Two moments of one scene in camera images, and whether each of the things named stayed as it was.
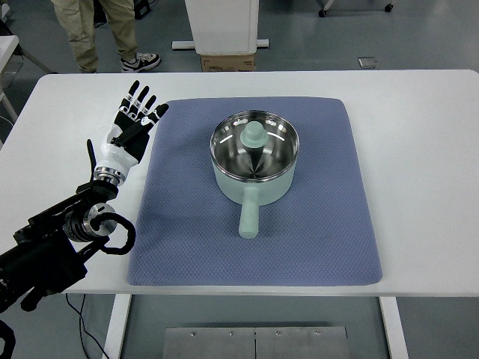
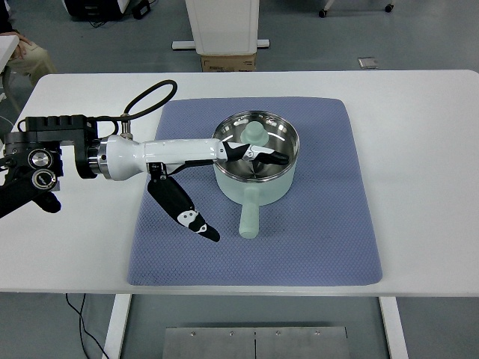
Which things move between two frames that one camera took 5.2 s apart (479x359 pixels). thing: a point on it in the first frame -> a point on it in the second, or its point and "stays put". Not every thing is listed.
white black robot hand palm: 128,137 -> 123,158
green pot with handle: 254,156 stays put
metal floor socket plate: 367,62 stays put
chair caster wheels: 323,12 stays put
